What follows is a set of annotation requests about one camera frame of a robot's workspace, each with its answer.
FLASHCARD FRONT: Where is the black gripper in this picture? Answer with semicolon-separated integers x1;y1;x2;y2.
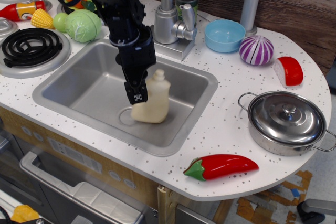
116;26;156;105

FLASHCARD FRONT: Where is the white detergent bottle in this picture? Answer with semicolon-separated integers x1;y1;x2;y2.
131;69;171;123

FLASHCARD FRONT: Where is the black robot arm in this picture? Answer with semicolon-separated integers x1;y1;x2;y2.
58;0;156;105

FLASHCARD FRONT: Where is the grey toy sink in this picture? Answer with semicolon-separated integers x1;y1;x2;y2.
33;39;218;156

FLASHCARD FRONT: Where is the silver toy faucet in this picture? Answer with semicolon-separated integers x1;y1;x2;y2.
151;0;197;60

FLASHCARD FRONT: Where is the green toy cabbage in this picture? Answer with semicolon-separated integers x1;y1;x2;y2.
53;9;102;43

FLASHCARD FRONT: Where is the red toy chili pepper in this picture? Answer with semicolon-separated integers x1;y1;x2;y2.
183;154;259;181

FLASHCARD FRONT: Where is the light blue plastic bowl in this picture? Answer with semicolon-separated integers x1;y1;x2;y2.
205;19;246;53

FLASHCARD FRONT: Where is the dark green toy can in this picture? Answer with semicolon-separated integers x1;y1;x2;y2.
175;0;198;20

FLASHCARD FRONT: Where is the orange toy carrot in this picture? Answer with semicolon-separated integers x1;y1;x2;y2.
66;0;96;12

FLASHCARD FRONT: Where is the black coil front burner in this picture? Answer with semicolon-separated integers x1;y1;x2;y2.
1;28;71;79

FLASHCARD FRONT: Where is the purple striped toy onion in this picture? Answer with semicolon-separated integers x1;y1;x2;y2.
238;35;275;66

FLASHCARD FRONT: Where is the yellow toy corn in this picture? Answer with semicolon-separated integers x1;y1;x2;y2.
30;9;54;29

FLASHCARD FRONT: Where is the red toy ketchup bottle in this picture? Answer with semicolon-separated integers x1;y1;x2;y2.
0;1;47;22

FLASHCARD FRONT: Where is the stainless steel pot with lid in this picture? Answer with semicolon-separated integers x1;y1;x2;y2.
238;91;335;156

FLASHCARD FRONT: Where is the red toy cheese wedge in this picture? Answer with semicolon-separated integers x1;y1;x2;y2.
274;56;303;88

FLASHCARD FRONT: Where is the grey vertical pole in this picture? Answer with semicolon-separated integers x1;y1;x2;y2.
240;0;259;36

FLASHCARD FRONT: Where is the yellow object bottom left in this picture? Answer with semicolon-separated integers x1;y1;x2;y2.
11;205;39;223

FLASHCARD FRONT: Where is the black caster wheel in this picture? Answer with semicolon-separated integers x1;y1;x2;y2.
297;202;326;224

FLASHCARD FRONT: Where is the silver oven door handle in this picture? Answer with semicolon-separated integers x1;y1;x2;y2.
20;151;144;223

